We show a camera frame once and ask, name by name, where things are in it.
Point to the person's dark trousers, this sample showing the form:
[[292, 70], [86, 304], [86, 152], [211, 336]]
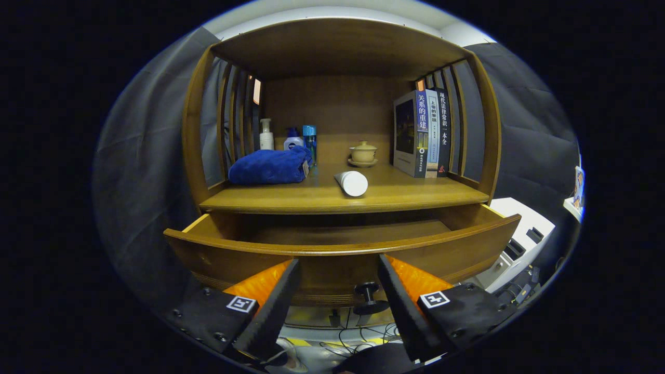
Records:
[[374, 359]]

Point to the person's white shoe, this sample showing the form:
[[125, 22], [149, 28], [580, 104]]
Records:
[[291, 358]]

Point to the white blue lotion bottle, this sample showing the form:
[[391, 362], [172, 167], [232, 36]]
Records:
[[293, 142]]

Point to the wooden cabinet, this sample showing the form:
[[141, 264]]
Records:
[[337, 47]]

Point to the white shelf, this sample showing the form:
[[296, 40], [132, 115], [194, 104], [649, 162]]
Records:
[[574, 212]]

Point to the blue towel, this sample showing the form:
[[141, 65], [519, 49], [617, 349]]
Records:
[[267, 166]]

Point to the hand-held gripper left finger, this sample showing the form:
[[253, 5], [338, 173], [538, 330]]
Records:
[[273, 311]]

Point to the white green tube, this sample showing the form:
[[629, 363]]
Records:
[[354, 183]]

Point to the white pump bottle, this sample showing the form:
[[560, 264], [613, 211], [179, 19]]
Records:
[[266, 140]]

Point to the wooden countertop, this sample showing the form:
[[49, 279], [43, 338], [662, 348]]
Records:
[[415, 189]]

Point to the blue spine book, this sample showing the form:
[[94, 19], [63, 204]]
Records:
[[422, 119]]

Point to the beige saucer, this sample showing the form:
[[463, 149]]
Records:
[[363, 164]]

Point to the teal bottle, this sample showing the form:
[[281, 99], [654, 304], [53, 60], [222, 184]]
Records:
[[310, 140]]

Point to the beige lidded teacup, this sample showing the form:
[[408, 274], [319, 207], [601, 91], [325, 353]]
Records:
[[363, 152]]

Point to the wooden drawer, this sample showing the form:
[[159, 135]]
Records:
[[332, 270]]

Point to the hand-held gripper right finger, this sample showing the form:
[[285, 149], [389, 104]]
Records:
[[405, 311]]

